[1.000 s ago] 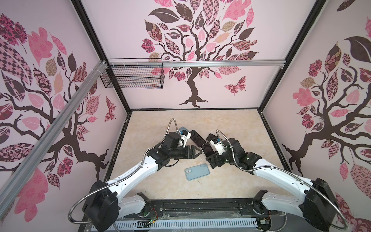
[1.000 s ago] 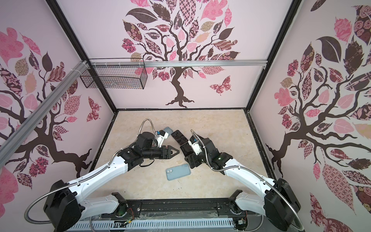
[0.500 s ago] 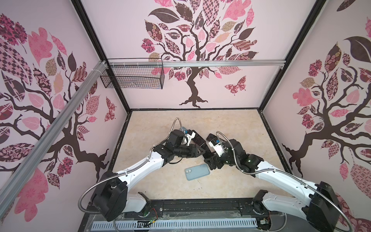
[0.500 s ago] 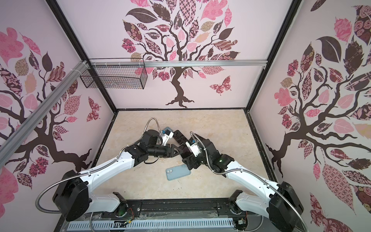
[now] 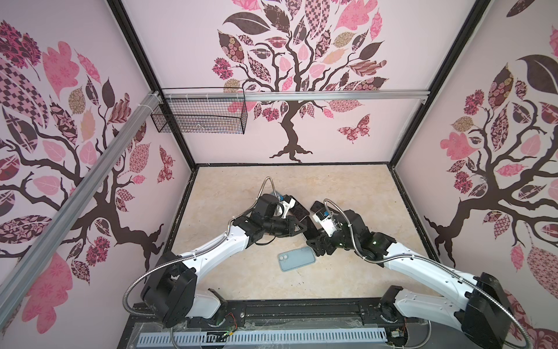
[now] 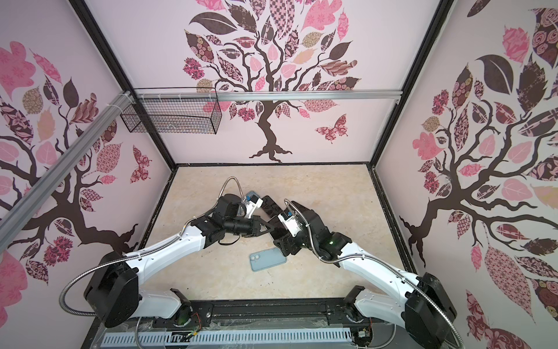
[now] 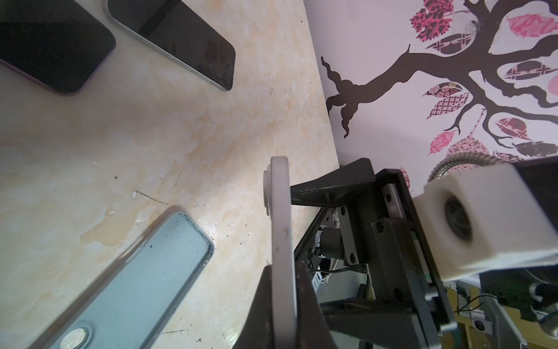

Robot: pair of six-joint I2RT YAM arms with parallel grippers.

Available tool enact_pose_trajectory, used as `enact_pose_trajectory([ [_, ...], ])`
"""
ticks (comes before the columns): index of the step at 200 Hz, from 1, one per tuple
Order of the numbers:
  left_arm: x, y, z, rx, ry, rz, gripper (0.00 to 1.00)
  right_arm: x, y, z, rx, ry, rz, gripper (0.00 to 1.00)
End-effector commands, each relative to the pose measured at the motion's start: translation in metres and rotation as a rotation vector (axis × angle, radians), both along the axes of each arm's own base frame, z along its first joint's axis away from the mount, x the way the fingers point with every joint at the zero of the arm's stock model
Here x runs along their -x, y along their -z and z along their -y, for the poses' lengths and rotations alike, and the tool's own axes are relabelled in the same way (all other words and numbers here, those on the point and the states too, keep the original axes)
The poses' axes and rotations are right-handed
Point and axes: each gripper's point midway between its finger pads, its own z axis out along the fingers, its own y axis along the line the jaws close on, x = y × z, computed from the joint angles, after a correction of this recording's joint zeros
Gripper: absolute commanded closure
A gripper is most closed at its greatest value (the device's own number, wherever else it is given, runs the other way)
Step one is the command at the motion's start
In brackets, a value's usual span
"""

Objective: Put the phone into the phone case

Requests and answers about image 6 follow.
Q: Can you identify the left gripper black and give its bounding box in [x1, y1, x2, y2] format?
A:
[224, 215, 275, 238]

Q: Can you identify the light blue phone case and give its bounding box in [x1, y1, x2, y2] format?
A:
[249, 247, 287, 272]

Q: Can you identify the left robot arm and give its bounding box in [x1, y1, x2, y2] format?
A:
[84, 193, 274, 328]

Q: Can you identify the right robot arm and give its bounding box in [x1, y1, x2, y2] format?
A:
[262, 196, 465, 348]

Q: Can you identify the black phone purple edge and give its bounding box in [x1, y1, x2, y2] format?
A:
[261, 196, 283, 219]

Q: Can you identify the light blue case far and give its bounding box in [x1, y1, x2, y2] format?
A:
[245, 190, 260, 203]

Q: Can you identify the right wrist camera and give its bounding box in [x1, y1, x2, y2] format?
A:
[278, 211, 302, 238]

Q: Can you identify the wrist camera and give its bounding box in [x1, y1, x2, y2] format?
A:
[278, 211, 302, 238]
[244, 197, 263, 219]

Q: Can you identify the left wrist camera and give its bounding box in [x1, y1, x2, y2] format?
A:
[244, 197, 263, 219]

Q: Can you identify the black base frame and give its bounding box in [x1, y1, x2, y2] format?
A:
[81, 296, 459, 349]

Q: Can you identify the white slotted cable duct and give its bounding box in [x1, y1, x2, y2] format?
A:
[97, 328, 353, 348]

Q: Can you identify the black wire basket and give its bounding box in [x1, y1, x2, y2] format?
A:
[120, 88, 223, 135]

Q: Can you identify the aluminium rail back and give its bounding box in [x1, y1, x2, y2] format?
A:
[136, 90, 403, 102]

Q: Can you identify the aluminium rail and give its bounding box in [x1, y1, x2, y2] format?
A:
[136, 90, 403, 102]
[1, 91, 133, 251]

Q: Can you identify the left metal conduit cable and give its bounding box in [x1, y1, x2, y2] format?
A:
[59, 176, 245, 317]

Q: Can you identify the aluminium rail left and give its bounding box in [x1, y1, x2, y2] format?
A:
[1, 91, 133, 251]

